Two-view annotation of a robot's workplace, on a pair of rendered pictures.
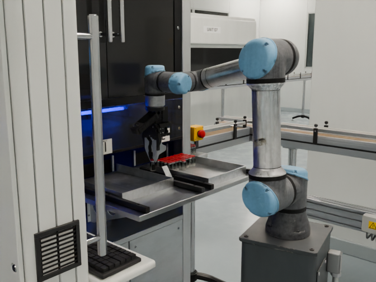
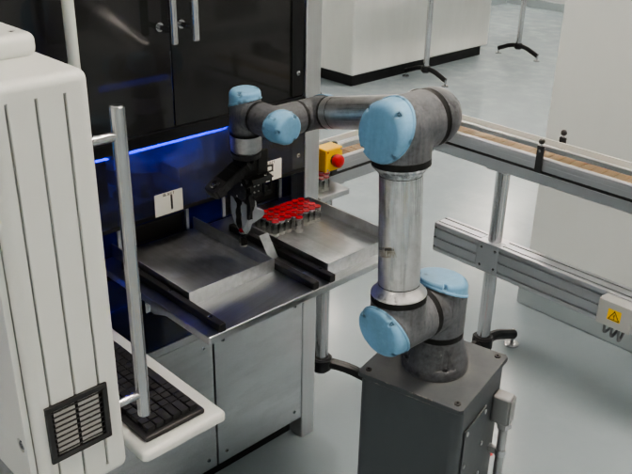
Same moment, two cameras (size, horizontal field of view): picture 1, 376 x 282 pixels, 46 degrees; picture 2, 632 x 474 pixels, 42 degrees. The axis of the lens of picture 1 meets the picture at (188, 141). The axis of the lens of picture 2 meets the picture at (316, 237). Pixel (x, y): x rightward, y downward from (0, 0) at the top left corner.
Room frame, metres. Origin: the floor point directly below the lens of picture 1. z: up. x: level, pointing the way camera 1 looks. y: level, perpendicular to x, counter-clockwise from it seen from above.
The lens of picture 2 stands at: (-0.14, -0.19, 1.86)
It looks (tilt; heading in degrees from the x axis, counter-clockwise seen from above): 26 degrees down; 5
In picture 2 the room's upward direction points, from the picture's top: 1 degrees clockwise
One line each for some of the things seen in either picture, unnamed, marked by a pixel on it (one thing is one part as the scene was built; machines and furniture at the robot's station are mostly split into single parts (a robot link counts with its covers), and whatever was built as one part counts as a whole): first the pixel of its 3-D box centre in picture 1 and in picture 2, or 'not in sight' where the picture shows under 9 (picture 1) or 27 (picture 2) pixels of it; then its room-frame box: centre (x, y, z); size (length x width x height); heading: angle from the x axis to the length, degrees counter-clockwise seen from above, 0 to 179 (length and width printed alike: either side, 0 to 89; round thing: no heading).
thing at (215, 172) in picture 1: (196, 168); (318, 232); (1.87, -0.04, 0.90); 0.34 x 0.26 x 0.04; 49
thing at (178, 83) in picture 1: (177, 82); (278, 122); (1.63, 0.04, 1.29); 0.11 x 0.11 x 0.08; 48
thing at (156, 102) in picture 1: (154, 100); (244, 142); (1.69, 0.13, 1.21); 0.08 x 0.08 x 0.05
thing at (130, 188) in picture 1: (119, 181); (192, 257); (1.69, 0.27, 0.90); 0.34 x 0.26 x 0.04; 49
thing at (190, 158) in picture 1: (181, 163); (296, 220); (1.93, 0.03, 0.90); 0.18 x 0.02 x 0.05; 139
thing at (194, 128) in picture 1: (193, 132); (326, 156); (2.21, -0.03, 0.99); 0.08 x 0.07 x 0.07; 49
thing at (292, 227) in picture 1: (287, 217); (435, 344); (1.45, -0.34, 0.84); 0.15 x 0.15 x 0.10
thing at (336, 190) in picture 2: (189, 155); (319, 189); (2.25, -0.01, 0.87); 0.14 x 0.13 x 0.02; 49
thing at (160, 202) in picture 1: (162, 181); (260, 256); (1.77, 0.10, 0.87); 0.70 x 0.48 x 0.02; 139
